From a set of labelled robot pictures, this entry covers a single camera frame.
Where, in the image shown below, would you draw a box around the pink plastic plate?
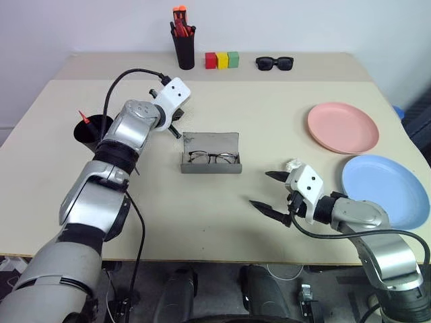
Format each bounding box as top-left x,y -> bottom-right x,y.
306,102 -> 380,155

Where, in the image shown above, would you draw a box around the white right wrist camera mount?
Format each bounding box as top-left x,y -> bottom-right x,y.
285,164 -> 325,225

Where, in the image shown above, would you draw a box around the black metal bracket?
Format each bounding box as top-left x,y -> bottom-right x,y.
297,283 -> 319,319

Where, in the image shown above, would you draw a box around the red capped black pen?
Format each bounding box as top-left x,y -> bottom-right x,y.
77,109 -> 99,136

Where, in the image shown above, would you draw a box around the dark furniture piece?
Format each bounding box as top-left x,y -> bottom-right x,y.
401,93 -> 431,153

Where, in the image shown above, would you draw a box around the blue plastic plate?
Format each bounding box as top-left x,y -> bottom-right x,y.
341,154 -> 431,231

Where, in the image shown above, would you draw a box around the yellow wooden block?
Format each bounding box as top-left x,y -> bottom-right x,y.
215,51 -> 230,70

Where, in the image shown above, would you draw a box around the large black plastic cup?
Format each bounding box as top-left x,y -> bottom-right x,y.
73,114 -> 116,153

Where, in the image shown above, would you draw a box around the dark rounded shape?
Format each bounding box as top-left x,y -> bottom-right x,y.
157,266 -> 200,323
238,264 -> 294,323

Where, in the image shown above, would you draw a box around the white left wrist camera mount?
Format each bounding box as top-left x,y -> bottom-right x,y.
152,77 -> 192,133

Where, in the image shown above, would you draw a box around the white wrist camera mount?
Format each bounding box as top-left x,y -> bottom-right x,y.
152,77 -> 192,133
285,164 -> 325,225

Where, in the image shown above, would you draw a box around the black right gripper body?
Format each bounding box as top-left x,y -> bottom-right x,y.
286,189 -> 308,219

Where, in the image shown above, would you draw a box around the grey glasses case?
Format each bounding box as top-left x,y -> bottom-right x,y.
180,131 -> 244,175

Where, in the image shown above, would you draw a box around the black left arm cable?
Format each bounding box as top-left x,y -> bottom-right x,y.
100,68 -> 173,303

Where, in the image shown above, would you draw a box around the orange capped marker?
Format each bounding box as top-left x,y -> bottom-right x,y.
172,5 -> 187,25

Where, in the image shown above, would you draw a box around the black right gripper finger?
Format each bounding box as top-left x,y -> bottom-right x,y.
248,199 -> 293,229
265,170 -> 291,184

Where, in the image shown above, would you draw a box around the thin-rimmed tortoiseshell eyeglasses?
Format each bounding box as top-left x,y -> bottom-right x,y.
187,149 -> 240,166

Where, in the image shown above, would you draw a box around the black sunglasses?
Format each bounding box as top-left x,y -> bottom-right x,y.
255,56 -> 295,72

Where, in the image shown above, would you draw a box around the thin white floor cable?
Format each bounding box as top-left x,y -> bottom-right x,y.
267,263 -> 304,281

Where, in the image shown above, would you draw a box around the black pen holder cup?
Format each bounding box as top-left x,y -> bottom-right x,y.
172,25 -> 197,71

